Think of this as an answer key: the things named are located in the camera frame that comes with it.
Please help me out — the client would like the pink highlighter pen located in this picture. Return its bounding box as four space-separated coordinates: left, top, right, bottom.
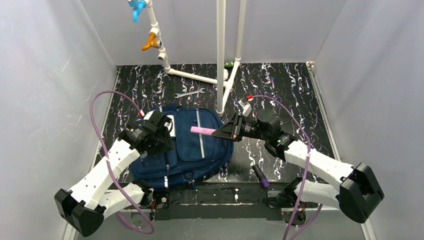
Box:
190 126 216 136

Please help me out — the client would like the navy blue student backpack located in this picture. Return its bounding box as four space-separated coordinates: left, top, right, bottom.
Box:
129 104 234 190

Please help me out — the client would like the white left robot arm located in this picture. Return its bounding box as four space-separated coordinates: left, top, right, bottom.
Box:
54 110 175 237

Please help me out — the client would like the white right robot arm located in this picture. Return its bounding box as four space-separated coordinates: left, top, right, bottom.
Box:
211 109 385 224

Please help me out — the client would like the silver wrench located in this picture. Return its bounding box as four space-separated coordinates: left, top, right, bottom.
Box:
174 87 206 99

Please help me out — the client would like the purple marker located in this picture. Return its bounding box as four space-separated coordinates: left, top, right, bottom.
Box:
252 164 270 188

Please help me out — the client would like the green tap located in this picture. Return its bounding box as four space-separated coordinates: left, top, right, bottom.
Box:
224 61 234 69

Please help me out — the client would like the orange tap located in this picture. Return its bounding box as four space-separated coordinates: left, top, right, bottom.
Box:
141 32 162 51

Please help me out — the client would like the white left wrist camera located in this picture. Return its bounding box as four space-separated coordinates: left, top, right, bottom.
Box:
142 110 176 138

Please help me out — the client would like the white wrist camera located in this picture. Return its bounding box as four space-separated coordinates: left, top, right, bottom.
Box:
142 110 176 138
237 95 253 117

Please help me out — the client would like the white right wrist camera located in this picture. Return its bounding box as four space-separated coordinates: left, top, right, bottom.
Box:
237 95 253 117

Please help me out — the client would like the white PVC pipe frame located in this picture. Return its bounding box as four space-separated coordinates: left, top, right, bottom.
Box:
142 0 247 117

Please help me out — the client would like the aluminium frame rail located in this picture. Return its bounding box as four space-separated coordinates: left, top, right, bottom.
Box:
62 61 379 240

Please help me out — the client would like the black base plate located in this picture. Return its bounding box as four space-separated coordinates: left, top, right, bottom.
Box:
145 182 294 221

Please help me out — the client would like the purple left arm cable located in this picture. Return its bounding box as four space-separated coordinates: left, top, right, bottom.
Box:
89 90 156 235

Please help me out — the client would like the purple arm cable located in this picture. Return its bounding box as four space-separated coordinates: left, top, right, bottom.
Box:
89 90 156 235
247 95 324 240

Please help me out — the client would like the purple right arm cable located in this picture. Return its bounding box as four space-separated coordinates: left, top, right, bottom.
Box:
247 95 324 240

